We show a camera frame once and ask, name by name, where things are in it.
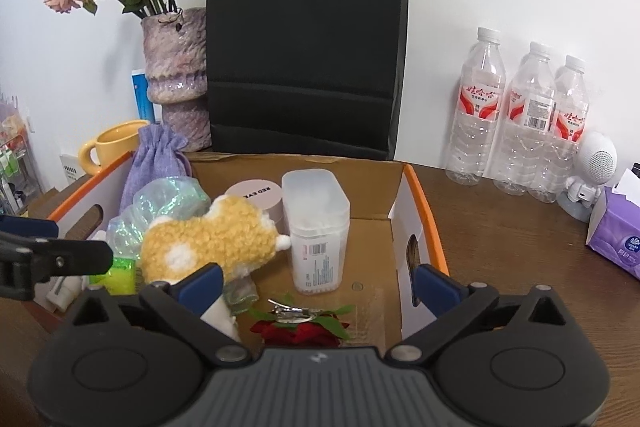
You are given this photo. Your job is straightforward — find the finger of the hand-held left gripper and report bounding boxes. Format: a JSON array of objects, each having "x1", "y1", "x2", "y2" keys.
[
  {"x1": 0, "y1": 232, "x2": 115, "y2": 303},
  {"x1": 0, "y1": 214, "x2": 60, "y2": 240}
]

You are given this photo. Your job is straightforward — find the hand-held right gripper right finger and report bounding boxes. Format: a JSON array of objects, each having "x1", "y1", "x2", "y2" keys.
[{"x1": 389, "y1": 263, "x2": 571, "y2": 364}]

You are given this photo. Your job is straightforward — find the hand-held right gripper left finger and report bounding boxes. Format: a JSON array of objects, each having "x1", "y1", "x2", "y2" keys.
[{"x1": 70, "y1": 263, "x2": 246, "y2": 365}]

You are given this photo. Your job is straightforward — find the white and yellow plush cat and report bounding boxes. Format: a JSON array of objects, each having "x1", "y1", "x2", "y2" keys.
[{"x1": 140, "y1": 196, "x2": 292, "y2": 343}]

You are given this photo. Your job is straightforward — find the red artificial rose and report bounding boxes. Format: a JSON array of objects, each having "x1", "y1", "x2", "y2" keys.
[{"x1": 248, "y1": 292, "x2": 357, "y2": 349}]

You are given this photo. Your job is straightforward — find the silver hair clip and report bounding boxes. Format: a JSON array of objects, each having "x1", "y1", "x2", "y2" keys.
[{"x1": 267, "y1": 298, "x2": 321, "y2": 324}]

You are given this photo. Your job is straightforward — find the iridescent plastic bag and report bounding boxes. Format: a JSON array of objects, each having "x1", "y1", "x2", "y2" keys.
[{"x1": 106, "y1": 177, "x2": 261, "y2": 313}]

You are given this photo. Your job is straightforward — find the red cardboard box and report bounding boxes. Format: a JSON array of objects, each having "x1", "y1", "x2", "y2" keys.
[{"x1": 27, "y1": 151, "x2": 450, "y2": 343}]

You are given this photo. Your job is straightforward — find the translucent cotton swab container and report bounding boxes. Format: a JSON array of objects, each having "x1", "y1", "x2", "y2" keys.
[{"x1": 281, "y1": 169, "x2": 351, "y2": 295}]

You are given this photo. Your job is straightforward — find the clear desktop organizer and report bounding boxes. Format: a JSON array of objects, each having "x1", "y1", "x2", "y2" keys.
[{"x1": 0, "y1": 97, "x2": 43, "y2": 218}]

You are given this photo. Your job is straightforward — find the pink round jar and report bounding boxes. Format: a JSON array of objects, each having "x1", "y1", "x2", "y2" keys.
[{"x1": 224, "y1": 179, "x2": 287, "y2": 233}]

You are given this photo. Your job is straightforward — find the yellow mug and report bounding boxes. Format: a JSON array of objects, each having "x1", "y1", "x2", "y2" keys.
[{"x1": 78, "y1": 119, "x2": 151, "y2": 176}]

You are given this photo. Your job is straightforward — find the blue and white tube box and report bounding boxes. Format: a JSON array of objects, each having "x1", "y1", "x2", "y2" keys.
[{"x1": 131, "y1": 68, "x2": 153, "y2": 124}]

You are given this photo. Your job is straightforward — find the clear water bottle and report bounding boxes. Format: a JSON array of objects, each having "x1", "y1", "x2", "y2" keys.
[
  {"x1": 527, "y1": 54, "x2": 587, "y2": 204},
  {"x1": 492, "y1": 42, "x2": 556, "y2": 196},
  {"x1": 446, "y1": 27, "x2": 507, "y2": 186}
]

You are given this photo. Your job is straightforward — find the purple tissue pack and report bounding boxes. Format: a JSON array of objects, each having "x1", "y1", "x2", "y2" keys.
[{"x1": 586, "y1": 169, "x2": 640, "y2": 280}]

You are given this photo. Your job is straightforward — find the white robot speaker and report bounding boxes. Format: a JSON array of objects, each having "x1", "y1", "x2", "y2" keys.
[{"x1": 557, "y1": 132, "x2": 620, "y2": 223}]

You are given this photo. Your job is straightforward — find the purple textured vase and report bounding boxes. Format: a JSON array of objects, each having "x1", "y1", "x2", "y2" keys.
[{"x1": 141, "y1": 7, "x2": 211, "y2": 152}]

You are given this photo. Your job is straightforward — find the black paper bag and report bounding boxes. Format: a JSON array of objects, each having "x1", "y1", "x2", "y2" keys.
[{"x1": 206, "y1": 0, "x2": 411, "y2": 162}]

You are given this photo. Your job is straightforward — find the purple drawstring pouch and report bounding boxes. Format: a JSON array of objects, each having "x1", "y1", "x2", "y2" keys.
[{"x1": 119, "y1": 123, "x2": 191, "y2": 218}]

